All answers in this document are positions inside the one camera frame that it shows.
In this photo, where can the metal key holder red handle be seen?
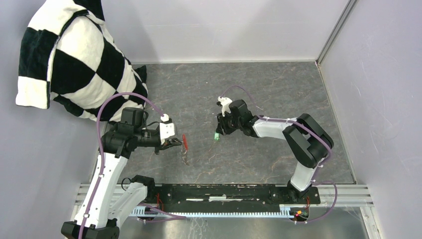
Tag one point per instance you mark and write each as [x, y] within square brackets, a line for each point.
[185, 150]

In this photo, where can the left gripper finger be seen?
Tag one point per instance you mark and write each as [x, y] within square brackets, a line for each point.
[174, 141]
[166, 145]

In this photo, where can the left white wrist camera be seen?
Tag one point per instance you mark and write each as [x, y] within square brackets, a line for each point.
[167, 129]

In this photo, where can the key with green tag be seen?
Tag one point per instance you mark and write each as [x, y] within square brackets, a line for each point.
[216, 136]

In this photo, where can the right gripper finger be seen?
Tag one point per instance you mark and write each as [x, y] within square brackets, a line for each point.
[225, 131]
[218, 129]

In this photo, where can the black white checkered cloth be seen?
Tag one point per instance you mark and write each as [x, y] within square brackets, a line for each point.
[67, 55]

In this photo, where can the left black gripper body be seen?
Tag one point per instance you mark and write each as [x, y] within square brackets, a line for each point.
[154, 142]

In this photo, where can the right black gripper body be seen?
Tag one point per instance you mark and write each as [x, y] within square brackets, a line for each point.
[228, 121]

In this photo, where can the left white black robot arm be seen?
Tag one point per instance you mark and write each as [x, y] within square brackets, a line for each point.
[98, 217]

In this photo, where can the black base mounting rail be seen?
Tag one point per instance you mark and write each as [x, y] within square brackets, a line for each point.
[229, 198]

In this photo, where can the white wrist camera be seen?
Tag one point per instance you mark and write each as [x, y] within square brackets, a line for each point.
[224, 102]
[167, 129]

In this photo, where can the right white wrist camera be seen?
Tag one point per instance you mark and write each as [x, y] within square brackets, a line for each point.
[224, 102]

